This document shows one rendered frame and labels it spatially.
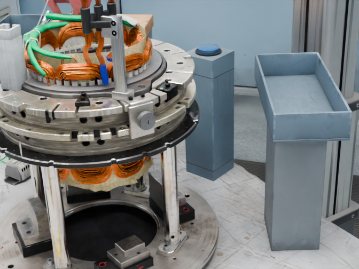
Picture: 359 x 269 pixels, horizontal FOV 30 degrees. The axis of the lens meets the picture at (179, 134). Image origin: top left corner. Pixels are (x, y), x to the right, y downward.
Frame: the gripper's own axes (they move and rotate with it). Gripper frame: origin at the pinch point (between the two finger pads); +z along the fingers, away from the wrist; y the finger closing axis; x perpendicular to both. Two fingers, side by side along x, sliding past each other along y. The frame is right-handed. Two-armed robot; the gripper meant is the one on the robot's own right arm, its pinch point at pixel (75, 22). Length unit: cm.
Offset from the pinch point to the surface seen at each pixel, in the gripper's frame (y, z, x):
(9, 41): 35.1, -8.0, 1.6
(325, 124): 33, 5, 45
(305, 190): 26, 20, 43
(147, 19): -10.0, 2.5, 11.8
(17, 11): -210, 58, -98
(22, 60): 33.2, -4.5, 2.1
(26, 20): -12.5, 3.4, -14.6
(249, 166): -140, 108, 26
